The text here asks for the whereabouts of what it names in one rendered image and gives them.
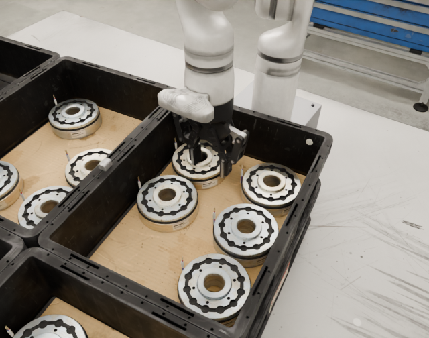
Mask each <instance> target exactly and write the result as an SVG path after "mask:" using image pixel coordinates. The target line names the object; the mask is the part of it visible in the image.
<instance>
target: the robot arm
mask: <svg viewBox="0 0 429 338"><path fill-rule="evenodd" d="M175 1H176V7H177V10H178V15H179V18H180V22H181V24H182V29H183V32H184V59H185V69H184V88H183V89H164V90H162V91H160V92H159V93H158V105H159V106H160V107H162V108H164V109H167V110H169V111H171V112H173V113H172V116H173V119H174V124H175V127H176V132H177V135H178V139H179V141H180V142H185V143H186V144H187V146H188V148H189V157H190V160H191V162H192V164H193V165H197V163H199V162H200V161H201V159H202V156H201V144H200V143H199V141H200V140H201V139H203V140H207V141H208V142H210V143H212V145H213V148H214V150H215V152H218V154H219V158H220V160H221V161H220V177H221V178H224V177H226V176H228V175H229V173H230V172H231V171H232V164H236V163H237V162H238V161H239V160H240V159H241V158H242V157H243V154H244V152H245V148H246V145H247V141H248V139H249V132H248V131H247V130H243V131H242V132H241V131H239V130H238V129H236V128H234V124H233V121H232V115H233V105H234V87H235V73H234V68H233V54H234V32H233V28H232V26H231V24H230V23H229V21H228V20H227V18H226V17H225V16H224V14H223V11H225V10H228V9H229V8H231V7H232V6H234V4H236V2H238V0H175ZM314 2H315V0H254V5H255V12H256V14H257V15H258V16H259V17H260V18H263V19H269V20H273V19H274V20H279V21H289V22H288V23H287V24H285V25H283V26H281V27H277V28H274V29H272V30H268V31H266V32H264V33H262V34H261V35H260V37H259V39H258V43H257V55H256V62H255V76H254V83H253V96H252V103H251V110H253V111H257V112H260V113H264V114H266V115H271V116H273V117H277V118H280V119H284V120H287V121H291V116H292V110H293V106H294V99H295V96H296V89H297V85H298V78H299V74H300V67H301V63H302V56H303V52H304V44H305V41H306V34H307V30H308V25H309V21H310V16H311V13H312V10H313V6H314ZM190 124H191V126H192V131H191V128H190ZM183 129H184V131H185V132H183ZM230 135H231V136H232V138H233V141H231V137H230ZM221 141H222V142H221ZM220 142H221V143H220ZM231 142H232V144H234V146H233V149H232V147H231ZM225 150H226V153H225Z"/></svg>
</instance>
